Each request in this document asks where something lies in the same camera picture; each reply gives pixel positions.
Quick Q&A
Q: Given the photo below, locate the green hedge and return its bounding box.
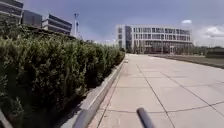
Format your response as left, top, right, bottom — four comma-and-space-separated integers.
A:
0, 20, 126, 128

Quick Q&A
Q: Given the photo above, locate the grey concrete kerb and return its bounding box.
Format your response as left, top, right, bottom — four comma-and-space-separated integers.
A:
60, 58, 129, 128

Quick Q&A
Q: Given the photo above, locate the dark grass strip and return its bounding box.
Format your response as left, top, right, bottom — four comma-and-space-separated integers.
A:
148, 53, 224, 70

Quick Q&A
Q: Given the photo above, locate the pale tower pole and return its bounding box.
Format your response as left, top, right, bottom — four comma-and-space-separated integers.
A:
72, 12, 80, 38

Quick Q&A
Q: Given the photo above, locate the grey glass-banded building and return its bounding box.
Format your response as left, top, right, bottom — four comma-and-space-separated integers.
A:
0, 0, 73, 36

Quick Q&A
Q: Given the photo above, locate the dark low hedge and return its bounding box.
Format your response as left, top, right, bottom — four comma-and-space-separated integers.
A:
204, 47, 224, 60

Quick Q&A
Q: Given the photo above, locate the robot's own part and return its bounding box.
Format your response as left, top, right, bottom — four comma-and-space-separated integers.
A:
136, 106, 157, 128

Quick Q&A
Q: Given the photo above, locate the pale concrete slab pavement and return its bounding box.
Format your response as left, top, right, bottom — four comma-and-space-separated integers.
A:
87, 53, 224, 128

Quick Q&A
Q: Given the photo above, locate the white multi-storey building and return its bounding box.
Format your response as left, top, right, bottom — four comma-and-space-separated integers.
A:
116, 24, 194, 55

